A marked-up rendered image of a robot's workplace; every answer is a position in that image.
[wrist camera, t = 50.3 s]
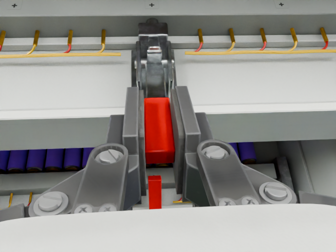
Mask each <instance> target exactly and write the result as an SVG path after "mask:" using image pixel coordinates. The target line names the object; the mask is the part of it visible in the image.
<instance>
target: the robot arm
mask: <svg viewBox="0 0 336 252"><path fill-rule="evenodd" d="M170 112H171V120H172V129H173V137H174V146H175V161H174V163H172V165H173V173H174V180H175V188H176V194H177V195H180V194H181V198H182V202H192V207H185V208H164V209H145V210H133V206H134V205H139V204H142V196H147V187H146V157H145V114H144V90H139V87H127V89H126V100H125V110H124V114H111V115H110V118H109V124H108V130H107V135H106V141H105V143H104V144H101V145H99V146H97V147H95V148H94V149H93V150H92V151H91V152H90V154H89V157H88V160H87V163H86V166H85V168H84V169H82V170H80V171H79V172H77V173H75V174H74V175H72V176H70V177H69V178H67V179H65V180H63V181H62V182H60V183H58V184H57V185H55V186H53V187H52V188H50V189H48V190H47V191H45V192H43V193H42V194H40V195H39V196H37V197H36V198H35V199H34V200H33V201H32V202H31V203H30V205H28V206H25V205H24V203H22V204H18V205H14V206H11V207H7V208H3V209H0V252H336V197H333V196H328V195H322V194H317V193H311V192H306V191H300V190H299V191H298V193H294V191H293V190H292V189H291V188H290V187H288V186H287V185H285V184H283V183H281V182H279V181H277V180H275V179H273V178H271V177H269V176H267V175H265V174H263V173H261V172H259V171H257V170H254V169H252V168H250V167H248V166H246V165H244V164H242V163H241V161H240V160H239V158H238V156H237V154H236V152H235V150H234V148H233V147H232V146H231V145H230V144H229V143H227V142H225V141H222V140H218V139H215V138H214V135H213V132H212V129H211V126H210V124H209V121H208V118H207V115H206V113H205V112H195V111H194V108H193V104H192V101H191V97H190V94H189V90H188V87H187V86H175V89H171V90H170Z"/></svg>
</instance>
